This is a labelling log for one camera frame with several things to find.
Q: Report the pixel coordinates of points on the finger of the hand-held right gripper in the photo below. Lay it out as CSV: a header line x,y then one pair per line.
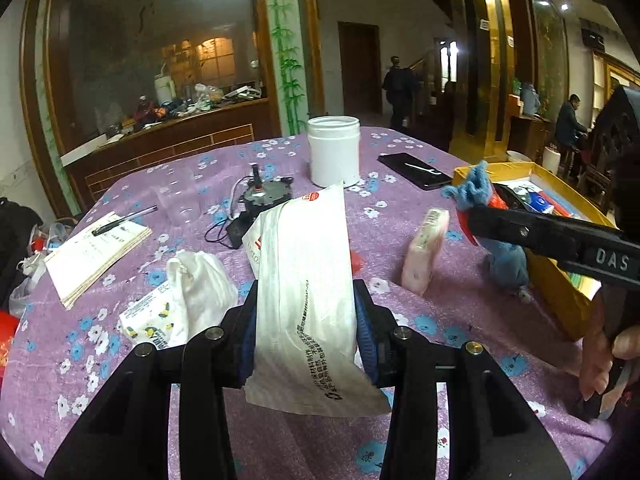
x,y
525,232

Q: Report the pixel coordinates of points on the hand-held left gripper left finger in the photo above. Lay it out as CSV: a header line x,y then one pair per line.
x,y
244,355

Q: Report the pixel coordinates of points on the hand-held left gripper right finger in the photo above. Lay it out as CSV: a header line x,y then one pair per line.
x,y
364,330

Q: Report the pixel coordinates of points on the blue floral tissue pack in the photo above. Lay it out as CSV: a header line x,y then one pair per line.
x,y
540,203

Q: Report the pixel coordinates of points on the black foil packet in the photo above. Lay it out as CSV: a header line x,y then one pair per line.
x,y
512,191

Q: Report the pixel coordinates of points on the yellow cardboard box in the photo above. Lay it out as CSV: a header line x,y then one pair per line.
x,y
555,280

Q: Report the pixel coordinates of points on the blue fluffy sock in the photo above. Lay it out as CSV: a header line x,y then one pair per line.
x,y
475,185
507,265

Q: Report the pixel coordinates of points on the white red-label wet wipe pack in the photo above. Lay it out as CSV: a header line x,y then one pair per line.
x,y
300,285

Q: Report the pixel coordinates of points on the person's right hand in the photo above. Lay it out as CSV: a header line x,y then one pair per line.
x,y
595,355

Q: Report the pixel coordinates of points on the white cylinder container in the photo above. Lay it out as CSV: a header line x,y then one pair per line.
x,y
552,162

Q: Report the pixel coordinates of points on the white tissue packet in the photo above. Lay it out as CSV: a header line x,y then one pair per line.
x,y
200,285

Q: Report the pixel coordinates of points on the purple floral tablecloth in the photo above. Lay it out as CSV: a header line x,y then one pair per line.
x,y
450,310

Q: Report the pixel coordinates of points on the pink tissue pack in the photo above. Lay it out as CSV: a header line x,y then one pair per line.
x,y
425,255

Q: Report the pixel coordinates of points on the dark wooden chair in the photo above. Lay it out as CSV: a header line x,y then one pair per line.
x,y
600,160

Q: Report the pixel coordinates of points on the small yellow floral tissue pack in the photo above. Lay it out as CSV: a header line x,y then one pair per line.
x,y
145,322

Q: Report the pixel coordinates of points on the black smartphone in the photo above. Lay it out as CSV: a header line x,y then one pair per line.
x,y
415,170

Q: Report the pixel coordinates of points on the clear plastic cup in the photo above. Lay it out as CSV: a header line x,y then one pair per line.
x,y
187,212

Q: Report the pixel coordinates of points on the black electric motor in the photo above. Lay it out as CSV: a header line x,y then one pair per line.
x,y
260,195

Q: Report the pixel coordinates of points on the white plastic jar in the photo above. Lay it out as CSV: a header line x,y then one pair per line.
x,y
332,155

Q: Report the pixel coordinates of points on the black pen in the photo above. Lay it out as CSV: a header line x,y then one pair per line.
x,y
125,220

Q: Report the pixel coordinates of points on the paper notebook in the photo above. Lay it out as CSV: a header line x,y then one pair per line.
x,y
85,260

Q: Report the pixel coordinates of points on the wooden counter cabinet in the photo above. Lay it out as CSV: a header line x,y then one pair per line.
x,y
165,145

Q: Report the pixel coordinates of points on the white plastic bag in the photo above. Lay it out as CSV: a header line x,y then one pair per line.
x,y
25,285

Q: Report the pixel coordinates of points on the brown wooden door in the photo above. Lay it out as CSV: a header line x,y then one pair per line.
x,y
360,70

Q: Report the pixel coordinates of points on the black backpack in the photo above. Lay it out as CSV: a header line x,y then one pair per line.
x,y
15,235

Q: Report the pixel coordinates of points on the pile of assorted clutter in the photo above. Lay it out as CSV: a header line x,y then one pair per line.
x,y
150,112

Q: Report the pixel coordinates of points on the white jug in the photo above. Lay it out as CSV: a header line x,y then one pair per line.
x,y
164,91

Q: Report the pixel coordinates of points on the green bamboo wall painting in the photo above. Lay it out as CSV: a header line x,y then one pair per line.
x,y
287,60

